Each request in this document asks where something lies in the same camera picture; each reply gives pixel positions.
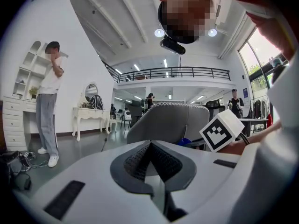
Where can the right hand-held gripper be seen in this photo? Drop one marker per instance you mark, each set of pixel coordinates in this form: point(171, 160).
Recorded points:
point(225, 125)

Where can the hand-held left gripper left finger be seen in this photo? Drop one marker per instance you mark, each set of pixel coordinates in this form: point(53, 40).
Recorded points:
point(127, 171)

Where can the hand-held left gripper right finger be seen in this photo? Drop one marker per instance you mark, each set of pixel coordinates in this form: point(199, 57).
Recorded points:
point(177, 169)

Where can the person's left forearm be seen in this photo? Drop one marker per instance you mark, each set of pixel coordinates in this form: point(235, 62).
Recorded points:
point(271, 29)

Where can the person's right forearm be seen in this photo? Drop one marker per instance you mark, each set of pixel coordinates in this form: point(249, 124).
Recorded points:
point(261, 134)

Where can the black mesh office chair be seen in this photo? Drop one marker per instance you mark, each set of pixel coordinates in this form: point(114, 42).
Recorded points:
point(215, 108)

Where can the dark grey office chair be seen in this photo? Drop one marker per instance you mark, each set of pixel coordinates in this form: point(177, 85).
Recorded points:
point(135, 111)

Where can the clothes rack with dark garments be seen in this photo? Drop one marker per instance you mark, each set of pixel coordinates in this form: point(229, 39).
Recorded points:
point(259, 108)

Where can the white stool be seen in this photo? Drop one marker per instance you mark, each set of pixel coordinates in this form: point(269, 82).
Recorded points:
point(113, 122)

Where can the white round-door appliance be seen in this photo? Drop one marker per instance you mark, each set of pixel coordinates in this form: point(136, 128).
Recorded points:
point(127, 115)

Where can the person's white shirt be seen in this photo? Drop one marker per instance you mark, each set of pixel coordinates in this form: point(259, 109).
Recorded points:
point(280, 148)

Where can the white vanity table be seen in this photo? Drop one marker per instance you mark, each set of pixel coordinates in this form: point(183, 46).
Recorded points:
point(90, 113)

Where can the large window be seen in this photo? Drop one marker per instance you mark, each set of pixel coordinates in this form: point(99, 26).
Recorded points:
point(254, 62)

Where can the black balcony railing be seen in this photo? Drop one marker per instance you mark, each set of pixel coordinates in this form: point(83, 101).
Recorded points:
point(172, 73)

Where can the black and white striped bag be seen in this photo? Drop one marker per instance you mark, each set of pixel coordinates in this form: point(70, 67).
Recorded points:
point(97, 102)

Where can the oval white-framed mirror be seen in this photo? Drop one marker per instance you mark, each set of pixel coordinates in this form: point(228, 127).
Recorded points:
point(91, 91)

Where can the round ceiling lamp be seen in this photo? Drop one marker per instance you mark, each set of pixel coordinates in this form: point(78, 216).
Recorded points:
point(159, 32)
point(212, 32)

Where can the person's head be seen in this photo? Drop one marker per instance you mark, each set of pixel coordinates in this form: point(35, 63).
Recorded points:
point(187, 13)

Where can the small green potted plant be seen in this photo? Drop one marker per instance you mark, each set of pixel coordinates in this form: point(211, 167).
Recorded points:
point(33, 91)

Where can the white shelf cabinet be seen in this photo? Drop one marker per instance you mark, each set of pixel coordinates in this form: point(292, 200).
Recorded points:
point(16, 106)

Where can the black head-mounted camera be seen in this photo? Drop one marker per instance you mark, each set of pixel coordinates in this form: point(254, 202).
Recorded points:
point(172, 45)

